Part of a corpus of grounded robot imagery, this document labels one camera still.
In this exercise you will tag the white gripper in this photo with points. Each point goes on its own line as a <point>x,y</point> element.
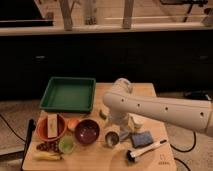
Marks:
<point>122,122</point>

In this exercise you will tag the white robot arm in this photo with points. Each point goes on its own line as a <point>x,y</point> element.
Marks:
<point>195,115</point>

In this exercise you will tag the white cup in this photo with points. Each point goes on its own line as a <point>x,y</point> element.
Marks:
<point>136,122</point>

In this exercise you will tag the metal cup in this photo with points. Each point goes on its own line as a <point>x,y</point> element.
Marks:
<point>111,139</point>

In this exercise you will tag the small green cup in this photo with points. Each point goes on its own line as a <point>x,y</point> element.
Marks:
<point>66,145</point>

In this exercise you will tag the green vegetable piece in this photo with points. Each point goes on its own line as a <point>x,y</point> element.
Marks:
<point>103,115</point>

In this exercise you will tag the blue sponge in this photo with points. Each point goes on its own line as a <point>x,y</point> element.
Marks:
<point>141,139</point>

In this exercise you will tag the dark purple bowl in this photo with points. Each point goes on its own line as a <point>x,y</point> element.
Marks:
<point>87,132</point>

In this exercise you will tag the orange fruit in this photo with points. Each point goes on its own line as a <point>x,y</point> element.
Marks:
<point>72,123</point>

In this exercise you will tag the green plastic tray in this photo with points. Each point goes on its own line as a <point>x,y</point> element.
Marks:
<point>69,94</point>

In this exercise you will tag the wooden block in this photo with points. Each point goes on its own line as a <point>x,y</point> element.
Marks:
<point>52,126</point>

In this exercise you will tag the brown grapes bunch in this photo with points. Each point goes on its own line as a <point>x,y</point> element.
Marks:
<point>48,146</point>

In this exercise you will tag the orange bowl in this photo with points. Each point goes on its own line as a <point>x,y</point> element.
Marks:
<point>42,131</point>

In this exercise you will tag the yellow banana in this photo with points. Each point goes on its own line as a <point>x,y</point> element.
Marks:
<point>47,156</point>

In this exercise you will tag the white handled brush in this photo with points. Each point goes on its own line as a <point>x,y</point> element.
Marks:
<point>133,155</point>

